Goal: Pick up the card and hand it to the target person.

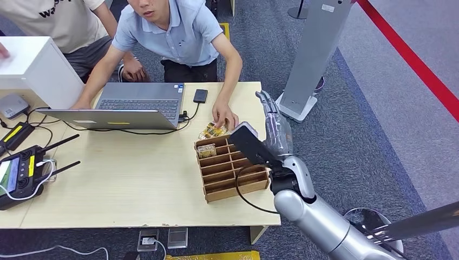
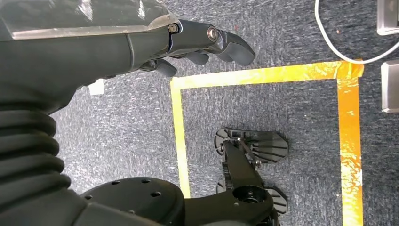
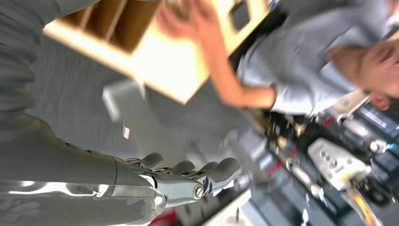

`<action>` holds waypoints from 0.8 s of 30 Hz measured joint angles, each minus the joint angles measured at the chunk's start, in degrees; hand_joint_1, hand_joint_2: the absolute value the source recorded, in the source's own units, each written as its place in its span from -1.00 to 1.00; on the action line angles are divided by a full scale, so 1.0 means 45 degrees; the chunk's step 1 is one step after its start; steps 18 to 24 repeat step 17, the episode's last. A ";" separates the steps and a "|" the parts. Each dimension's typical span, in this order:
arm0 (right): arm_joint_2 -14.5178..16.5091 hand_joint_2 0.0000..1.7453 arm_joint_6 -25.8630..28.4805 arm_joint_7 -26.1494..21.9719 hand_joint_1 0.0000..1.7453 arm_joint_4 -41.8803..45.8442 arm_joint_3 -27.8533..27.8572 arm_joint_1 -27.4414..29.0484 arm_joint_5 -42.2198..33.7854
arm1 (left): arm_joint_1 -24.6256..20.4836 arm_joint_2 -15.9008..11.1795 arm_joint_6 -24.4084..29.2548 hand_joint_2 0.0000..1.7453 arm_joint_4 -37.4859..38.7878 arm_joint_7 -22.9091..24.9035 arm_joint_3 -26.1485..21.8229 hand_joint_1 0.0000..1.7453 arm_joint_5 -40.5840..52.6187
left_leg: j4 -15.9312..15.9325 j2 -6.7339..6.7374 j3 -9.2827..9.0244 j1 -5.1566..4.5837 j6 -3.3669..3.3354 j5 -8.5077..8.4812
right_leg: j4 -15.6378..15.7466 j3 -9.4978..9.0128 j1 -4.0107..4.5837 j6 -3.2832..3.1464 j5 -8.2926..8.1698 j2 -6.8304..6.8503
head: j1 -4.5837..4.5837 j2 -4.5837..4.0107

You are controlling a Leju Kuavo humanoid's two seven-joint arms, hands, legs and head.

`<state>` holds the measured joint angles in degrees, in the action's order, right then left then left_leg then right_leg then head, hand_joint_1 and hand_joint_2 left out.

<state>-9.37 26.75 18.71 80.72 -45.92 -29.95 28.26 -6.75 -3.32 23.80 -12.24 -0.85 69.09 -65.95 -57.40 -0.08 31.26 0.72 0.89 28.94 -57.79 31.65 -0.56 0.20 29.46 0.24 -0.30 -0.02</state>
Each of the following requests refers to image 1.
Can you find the grey standing kiosk pillar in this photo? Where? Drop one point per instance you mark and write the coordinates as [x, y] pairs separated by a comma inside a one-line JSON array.
[[315, 54]]

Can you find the person's left forearm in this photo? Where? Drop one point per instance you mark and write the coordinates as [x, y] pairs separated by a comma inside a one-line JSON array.
[[229, 79]]

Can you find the yellow floor frame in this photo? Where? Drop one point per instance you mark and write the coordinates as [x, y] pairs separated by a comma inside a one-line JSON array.
[[226, 30]]

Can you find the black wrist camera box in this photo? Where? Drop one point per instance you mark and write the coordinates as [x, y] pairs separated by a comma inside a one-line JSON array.
[[247, 143]]

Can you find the hotel key card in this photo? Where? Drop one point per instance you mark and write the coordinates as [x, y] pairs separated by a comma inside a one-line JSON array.
[[207, 150], [211, 132]]

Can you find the person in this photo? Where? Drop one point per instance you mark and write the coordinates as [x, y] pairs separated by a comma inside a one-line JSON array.
[[172, 32], [53, 25]]

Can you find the black controller with antennas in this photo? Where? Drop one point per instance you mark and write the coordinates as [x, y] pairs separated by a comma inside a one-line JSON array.
[[21, 172]]

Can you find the wooden slotted card rack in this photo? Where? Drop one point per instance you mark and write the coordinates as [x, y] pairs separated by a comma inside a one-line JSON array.
[[233, 192]]

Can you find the grey floor plate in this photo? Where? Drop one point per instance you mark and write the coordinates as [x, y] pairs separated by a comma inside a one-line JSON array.
[[177, 238]]

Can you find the pale wooden desk leg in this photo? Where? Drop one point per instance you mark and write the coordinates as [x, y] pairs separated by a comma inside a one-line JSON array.
[[256, 233]]

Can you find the grey laptop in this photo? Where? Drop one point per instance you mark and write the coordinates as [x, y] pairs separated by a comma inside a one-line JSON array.
[[143, 95]]

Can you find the black device with yellow label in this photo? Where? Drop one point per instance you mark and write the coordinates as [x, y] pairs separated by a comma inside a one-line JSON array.
[[16, 136]]

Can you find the yellow floor strip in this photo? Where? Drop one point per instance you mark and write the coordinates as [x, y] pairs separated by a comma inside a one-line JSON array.
[[215, 256]]

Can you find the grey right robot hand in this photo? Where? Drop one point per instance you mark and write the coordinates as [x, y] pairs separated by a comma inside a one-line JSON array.
[[278, 136]]

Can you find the person's right hand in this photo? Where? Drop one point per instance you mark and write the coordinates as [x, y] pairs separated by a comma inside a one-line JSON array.
[[80, 105], [3, 52]]

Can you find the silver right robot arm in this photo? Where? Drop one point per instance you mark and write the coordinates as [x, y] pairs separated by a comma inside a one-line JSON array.
[[315, 219]]

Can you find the person's left hand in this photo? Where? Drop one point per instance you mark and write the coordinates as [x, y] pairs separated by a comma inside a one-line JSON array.
[[136, 70], [224, 113]]

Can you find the round dark stanchion base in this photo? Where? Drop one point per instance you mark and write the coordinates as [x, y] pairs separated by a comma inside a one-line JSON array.
[[297, 13]]

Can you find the person's right forearm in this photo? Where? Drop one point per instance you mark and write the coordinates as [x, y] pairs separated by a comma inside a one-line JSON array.
[[95, 79]]

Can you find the grey router box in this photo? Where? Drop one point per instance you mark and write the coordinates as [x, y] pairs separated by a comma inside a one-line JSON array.
[[12, 106]]

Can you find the white box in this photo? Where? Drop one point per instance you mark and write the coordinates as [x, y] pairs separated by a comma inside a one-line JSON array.
[[43, 71]]

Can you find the red barrier belt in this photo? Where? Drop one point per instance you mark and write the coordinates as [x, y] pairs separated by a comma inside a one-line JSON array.
[[412, 61]]

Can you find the floor power socket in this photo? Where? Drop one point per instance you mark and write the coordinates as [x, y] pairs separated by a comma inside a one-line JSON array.
[[147, 240]]

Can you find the chrome stanchion post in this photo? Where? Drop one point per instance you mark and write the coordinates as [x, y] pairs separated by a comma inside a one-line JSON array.
[[423, 219]]

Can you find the black external drive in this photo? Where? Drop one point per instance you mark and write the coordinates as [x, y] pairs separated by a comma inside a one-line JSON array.
[[200, 96]]

